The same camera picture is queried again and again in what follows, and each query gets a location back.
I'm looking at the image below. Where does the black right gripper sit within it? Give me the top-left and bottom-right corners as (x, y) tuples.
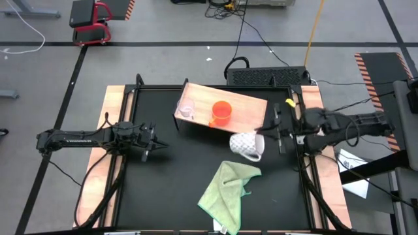
(255, 102), (306, 155)

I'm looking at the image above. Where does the red frame black stool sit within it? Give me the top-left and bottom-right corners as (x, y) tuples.
(68, 0), (114, 46)

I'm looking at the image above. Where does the grey metal table leg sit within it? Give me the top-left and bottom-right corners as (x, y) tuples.
(0, 0), (61, 19)

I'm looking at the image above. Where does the orange plastic mug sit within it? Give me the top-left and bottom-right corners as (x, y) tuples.
(208, 100), (233, 129)

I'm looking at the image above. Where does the grey metal cabinet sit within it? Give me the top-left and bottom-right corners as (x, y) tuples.
(387, 80), (418, 235)

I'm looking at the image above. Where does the black box device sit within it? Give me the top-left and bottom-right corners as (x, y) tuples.
(406, 79), (418, 115)

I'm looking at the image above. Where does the tangled black cable bundle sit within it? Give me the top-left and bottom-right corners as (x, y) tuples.
(204, 0), (248, 19)

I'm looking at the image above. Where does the thin black floor cable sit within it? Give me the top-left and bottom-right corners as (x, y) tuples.
(312, 77), (418, 86)
(329, 91), (396, 112)
(233, 0), (249, 61)
(241, 14), (291, 68)

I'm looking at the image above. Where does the clear plastic cup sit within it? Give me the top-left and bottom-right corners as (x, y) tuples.
(176, 97), (196, 119)

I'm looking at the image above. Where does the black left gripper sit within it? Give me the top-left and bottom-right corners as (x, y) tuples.
(137, 122), (170, 163)

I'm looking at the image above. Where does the thick black cable loop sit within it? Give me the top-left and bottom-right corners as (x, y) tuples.
(223, 55), (251, 80)

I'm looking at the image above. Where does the white paper sheet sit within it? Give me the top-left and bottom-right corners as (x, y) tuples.
(335, 148), (370, 199)

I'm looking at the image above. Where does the grey equipment box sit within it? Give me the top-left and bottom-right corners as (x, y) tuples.
(235, 0), (297, 7)

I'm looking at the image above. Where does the yellow cable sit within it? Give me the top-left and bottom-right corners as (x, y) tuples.
(303, 0), (326, 68)

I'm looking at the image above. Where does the black table frame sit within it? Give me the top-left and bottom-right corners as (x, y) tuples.
(99, 73), (352, 235)

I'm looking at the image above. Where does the small hazard striped black panel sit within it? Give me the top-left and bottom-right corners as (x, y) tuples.
(104, 0), (135, 21)

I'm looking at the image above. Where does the white patterned ceramic mug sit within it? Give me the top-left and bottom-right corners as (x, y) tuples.
(229, 130), (266, 163)

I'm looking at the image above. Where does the green microfiber cloth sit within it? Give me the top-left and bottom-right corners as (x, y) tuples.
(197, 160), (262, 235)

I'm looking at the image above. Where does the light wooden side board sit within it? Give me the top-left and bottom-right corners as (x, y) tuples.
(292, 85), (353, 229)
(73, 85), (135, 228)

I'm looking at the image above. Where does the black metal beam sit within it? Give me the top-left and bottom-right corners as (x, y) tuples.
(339, 149), (411, 185)

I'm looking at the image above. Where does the wooden shelf with black legs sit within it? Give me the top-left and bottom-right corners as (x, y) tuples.
(172, 78), (268, 149)

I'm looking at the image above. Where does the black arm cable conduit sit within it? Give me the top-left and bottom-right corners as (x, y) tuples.
(73, 151), (128, 229)
(298, 156), (352, 231)

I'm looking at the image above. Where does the grey metal foot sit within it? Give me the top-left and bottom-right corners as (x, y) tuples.
(0, 89), (20, 100)

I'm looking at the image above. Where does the white floor cable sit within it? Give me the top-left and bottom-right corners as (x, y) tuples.
(0, 0), (46, 55)

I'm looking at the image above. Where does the large hazard striped black mat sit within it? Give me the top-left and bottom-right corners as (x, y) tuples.
(354, 52), (415, 153)

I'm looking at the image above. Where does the black perforated computer case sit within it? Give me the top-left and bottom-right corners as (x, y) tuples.
(225, 65), (312, 87)

